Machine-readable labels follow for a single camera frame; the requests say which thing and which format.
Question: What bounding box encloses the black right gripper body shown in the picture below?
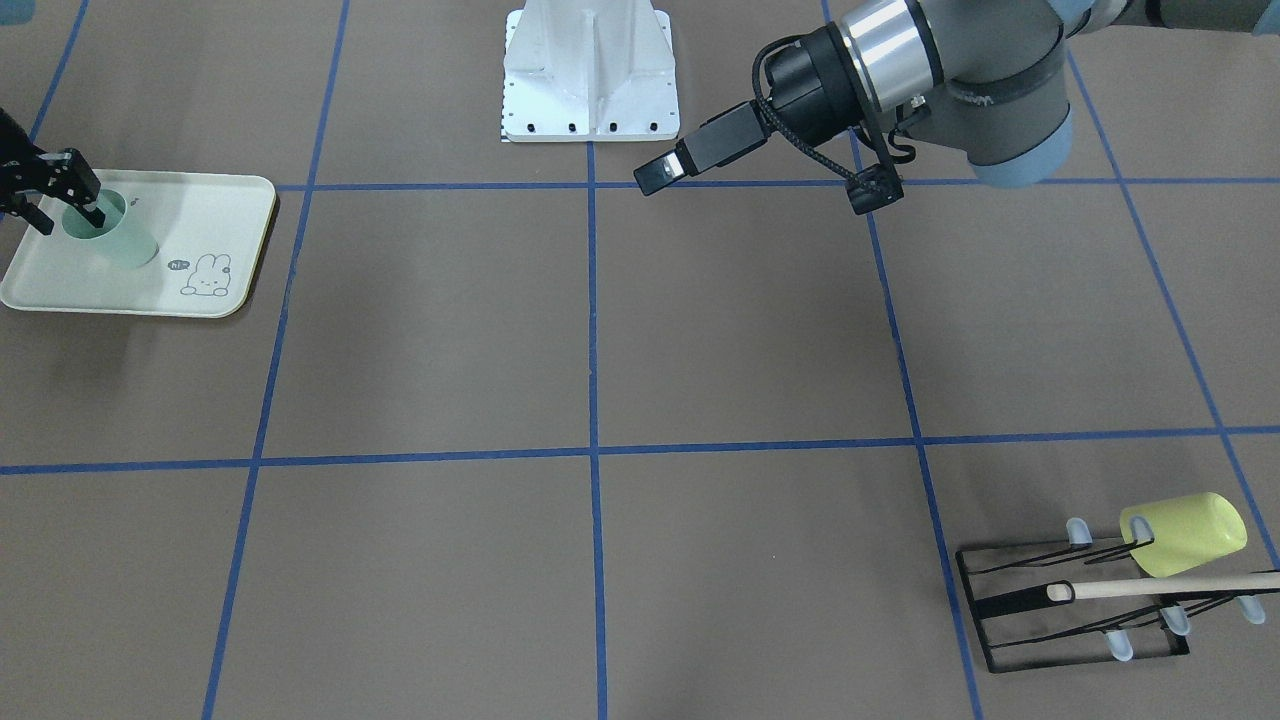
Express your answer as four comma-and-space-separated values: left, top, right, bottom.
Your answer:
1, 109, 49, 217

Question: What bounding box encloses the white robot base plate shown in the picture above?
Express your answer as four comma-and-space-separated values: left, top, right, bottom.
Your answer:
500, 1, 681, 143

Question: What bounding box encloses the black wire cup rack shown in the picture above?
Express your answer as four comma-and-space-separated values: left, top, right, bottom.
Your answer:
954, 518, 1277, 674

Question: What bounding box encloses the pale green plastic cup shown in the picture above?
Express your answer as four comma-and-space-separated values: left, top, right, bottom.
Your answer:
61, 188, 159, 269

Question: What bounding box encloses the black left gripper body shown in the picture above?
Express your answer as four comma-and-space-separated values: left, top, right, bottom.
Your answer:
676, 100, 773, 177

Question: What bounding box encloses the yellow plastic cup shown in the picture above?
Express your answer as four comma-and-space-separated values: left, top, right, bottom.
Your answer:
1119, 492, 1248, 578

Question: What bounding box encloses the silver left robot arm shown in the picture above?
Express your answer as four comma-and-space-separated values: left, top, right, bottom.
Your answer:
634, 1, 1277, 215

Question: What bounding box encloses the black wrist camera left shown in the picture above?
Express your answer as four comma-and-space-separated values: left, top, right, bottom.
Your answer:
845, 163, 904, 217

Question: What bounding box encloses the cream rabbit serving tray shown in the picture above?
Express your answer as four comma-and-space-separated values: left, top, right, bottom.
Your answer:
3, 170, 276, 319

